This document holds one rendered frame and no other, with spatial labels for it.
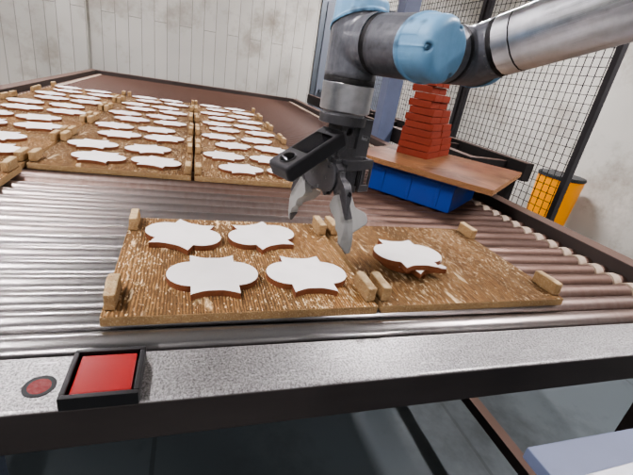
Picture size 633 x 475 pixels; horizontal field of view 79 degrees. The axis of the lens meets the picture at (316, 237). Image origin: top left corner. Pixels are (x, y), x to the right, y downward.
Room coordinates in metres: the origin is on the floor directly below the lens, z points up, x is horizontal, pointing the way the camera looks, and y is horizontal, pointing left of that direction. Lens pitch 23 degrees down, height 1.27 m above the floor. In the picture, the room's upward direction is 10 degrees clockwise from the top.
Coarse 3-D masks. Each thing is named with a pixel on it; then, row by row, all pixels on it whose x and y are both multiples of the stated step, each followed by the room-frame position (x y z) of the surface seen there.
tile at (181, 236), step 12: (156, 228) 0.67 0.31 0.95; (168, 228) 0.68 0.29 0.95; (180, 228) 0.69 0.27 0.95; (192, 228) 0.70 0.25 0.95; (204, 228) 0.71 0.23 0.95; (156, 240) 0.62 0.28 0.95; (168, 240) 0.63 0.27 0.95; (180, 240) 0.64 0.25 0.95; (192, 240) 0.65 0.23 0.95; (204, 240) 0.66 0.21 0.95; (216, 240) 0.67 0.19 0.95
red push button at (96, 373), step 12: (84, 360) 0.34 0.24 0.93; (96, 360) 0.34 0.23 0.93; (108, 360) 0.34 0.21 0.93; (120, 360) 0.35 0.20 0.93; (132, 360) 0.35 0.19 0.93; (84, 372) 0.32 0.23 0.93; (96, 372) 0.32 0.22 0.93; (108, 372) 0.33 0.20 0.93; (120, 372) 0.33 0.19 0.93; (132, 372) 0.33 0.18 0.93; (84, 384) 0.30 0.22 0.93; (96, 384) 0.31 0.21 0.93; (108, 384) 0.31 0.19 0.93; (120, 384) 0.31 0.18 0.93; (132, 384) 0.32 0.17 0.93
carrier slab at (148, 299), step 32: (224, 224) 0.78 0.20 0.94; (288, 224) 0.84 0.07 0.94; (128, 256) 0.57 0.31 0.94; (160, 256) 0.59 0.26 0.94; (224, 256) 0.63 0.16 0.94; (256, 256) 0.65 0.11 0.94; (288, 256) 0.68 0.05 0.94; (320, 256) 0.70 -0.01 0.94; (128, 288) 0.48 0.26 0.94; (160, 288) 0.49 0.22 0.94; (256, 288) 0.54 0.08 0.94; (352, 288) 0.59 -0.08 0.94; (128, 320) 0.42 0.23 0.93; (160, 320) 0.43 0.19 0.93; (192, 320) 0.45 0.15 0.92; (224, 320) 0.46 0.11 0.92
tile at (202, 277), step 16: (192, 256) 0.59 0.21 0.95; (176, 272) 0.53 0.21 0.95; (192, 272) 0.54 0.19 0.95; (208, 272) 0.54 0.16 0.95; (224, 272) 0.55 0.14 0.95; (240, 272) 0.56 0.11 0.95; (256, 272) 0.57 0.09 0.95; (176, 288) 0.50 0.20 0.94; (192, 288) 0.49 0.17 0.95; (208, 288) 0.50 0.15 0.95; (224, 288) 0.51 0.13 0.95; (240, 288) 0.53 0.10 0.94
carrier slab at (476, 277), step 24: (336, 240) 0.80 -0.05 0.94; (360, 240) 0.82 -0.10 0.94; (432, 240) 0.90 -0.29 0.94; (456, 240) 0.93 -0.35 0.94; (360, 264) 0.70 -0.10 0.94; (456, 264) 0.78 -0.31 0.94; (480, 264) 0.80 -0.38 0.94; (504, 264) 0.83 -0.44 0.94; (408, 288) 0.63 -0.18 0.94; (432, 288) 0.65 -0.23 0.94; (456, 288) 0.66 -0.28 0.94; (480, 288) 0.68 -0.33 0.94; (504, 288) 0.70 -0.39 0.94; (528, 288) 0.72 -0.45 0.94; (384, 312) 0.56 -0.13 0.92
